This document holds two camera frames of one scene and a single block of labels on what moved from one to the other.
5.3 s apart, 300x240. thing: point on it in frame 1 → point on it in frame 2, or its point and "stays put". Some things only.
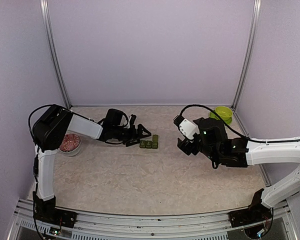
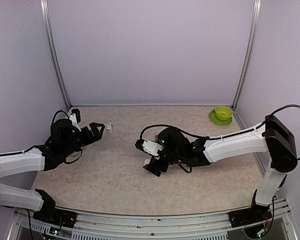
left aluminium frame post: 45,23 stays put
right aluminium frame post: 255,15 stays put
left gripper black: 134,135 → 97,136
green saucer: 212,115 stays put
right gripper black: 186,147 → 153,164
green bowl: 224,112 stays put
